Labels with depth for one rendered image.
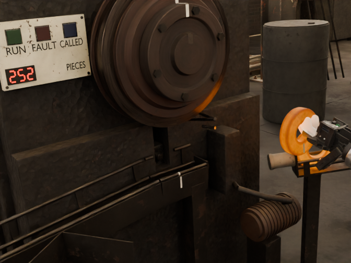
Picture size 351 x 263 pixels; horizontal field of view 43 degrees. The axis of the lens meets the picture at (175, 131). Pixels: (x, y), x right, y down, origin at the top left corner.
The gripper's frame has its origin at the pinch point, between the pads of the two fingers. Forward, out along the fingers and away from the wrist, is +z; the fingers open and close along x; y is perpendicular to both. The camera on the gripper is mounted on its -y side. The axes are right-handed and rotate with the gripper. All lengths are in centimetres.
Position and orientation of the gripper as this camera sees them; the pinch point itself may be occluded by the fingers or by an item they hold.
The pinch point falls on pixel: (299, 125)
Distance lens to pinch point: 151.0
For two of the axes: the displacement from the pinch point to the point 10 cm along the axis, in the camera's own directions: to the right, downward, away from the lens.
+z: -5.8, -4.8, 6.6
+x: -8.1, 2.2, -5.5
